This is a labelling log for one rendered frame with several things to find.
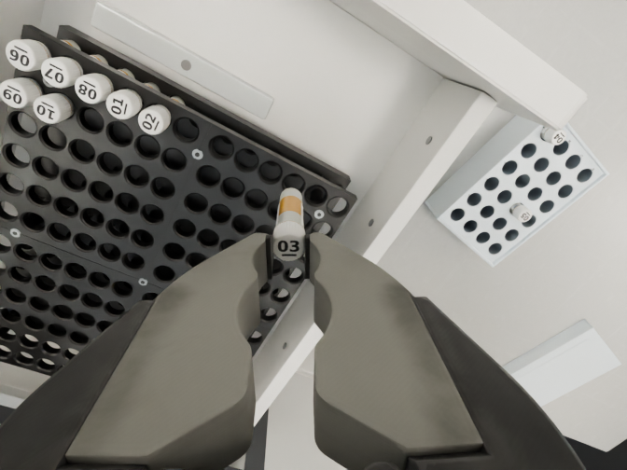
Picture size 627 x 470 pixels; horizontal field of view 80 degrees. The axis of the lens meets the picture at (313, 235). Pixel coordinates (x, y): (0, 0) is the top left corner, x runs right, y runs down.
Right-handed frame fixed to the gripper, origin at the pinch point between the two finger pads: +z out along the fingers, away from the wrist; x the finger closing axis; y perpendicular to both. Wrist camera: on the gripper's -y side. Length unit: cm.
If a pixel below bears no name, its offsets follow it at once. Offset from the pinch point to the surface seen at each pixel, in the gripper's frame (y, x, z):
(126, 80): -4.1, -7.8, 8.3
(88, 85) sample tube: -4.0, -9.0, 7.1
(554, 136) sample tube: 0.7, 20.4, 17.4
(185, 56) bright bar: -4.9, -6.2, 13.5
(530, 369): 30.4, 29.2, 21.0
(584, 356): 28.3, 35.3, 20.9
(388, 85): -3.3, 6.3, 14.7
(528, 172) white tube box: 4.1, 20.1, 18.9
